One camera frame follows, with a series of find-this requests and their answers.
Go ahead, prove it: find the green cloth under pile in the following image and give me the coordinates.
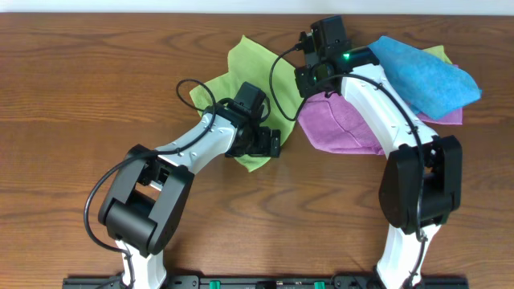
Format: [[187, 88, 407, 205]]
[[422, 45, 453, 65]]

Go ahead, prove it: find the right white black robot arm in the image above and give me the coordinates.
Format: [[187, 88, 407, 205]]
[[295, 47, 466, 288]]

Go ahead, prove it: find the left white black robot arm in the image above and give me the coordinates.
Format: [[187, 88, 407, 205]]
[[98, 103, 281, 288]]

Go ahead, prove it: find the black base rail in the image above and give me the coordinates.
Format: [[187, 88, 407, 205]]
[[62, 275, 470, 289]]

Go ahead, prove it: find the blue microfiber cloth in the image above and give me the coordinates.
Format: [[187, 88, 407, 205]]
[[369, 36, 482, 124]]

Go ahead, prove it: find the purple microfiber cloth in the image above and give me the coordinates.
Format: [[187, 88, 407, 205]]
[[297, 63, 463, 157]]

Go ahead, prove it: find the lime green microfiber cloth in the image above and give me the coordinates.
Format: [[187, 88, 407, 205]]
[[189, 35, 304, 173]]

